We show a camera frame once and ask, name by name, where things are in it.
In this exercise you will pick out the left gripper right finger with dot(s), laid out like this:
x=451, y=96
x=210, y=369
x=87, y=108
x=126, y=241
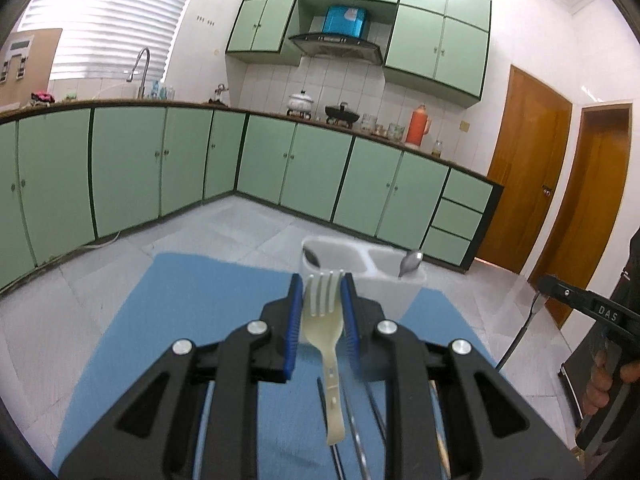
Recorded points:
x=491, y=432

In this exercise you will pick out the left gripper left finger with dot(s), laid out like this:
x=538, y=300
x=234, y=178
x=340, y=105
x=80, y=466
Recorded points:
x=194, y=410

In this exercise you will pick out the white plastic fork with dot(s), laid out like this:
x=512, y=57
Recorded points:
x=322, y=325

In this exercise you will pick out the grey chopstick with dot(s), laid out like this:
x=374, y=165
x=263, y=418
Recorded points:
x=356, y=440

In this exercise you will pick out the green lower kitchen cabinets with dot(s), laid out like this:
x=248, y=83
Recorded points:
x=72, y=174

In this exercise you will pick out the person's right hand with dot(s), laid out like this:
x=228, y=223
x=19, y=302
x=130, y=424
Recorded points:
x=600, y=383

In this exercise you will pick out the wooden door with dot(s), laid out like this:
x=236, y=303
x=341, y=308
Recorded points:
x=527, y=161
x=592, y=197

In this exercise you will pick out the blue table mat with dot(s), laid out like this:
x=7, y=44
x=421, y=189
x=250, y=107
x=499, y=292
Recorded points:
x=203, y=300

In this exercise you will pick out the metal spoon in holder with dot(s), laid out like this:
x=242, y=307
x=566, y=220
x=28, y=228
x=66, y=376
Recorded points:
x=409, y=263

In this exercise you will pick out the white utensil holder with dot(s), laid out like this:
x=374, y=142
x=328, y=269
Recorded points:
x=375, y=269

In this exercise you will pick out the orange thermos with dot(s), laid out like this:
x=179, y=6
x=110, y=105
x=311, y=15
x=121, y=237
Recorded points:
x=420, y=123

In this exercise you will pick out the green upper cabinets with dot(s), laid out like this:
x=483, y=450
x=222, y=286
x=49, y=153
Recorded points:
x=438, y=47

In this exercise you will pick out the black wok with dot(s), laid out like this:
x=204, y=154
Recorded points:
x=341, y=115

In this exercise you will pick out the kettle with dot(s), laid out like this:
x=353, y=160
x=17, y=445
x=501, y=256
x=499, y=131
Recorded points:
x=218, y=95

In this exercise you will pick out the white cooking pot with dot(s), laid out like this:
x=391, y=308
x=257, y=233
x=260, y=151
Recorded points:
x=300, y=105

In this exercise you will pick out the black range hood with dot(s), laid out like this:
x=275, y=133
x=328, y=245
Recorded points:
x=344, y=47

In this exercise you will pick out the cardboard box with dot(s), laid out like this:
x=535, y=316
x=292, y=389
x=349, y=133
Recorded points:
x=26, y=63

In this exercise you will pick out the window blinds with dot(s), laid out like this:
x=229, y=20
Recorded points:
x=101, y=39

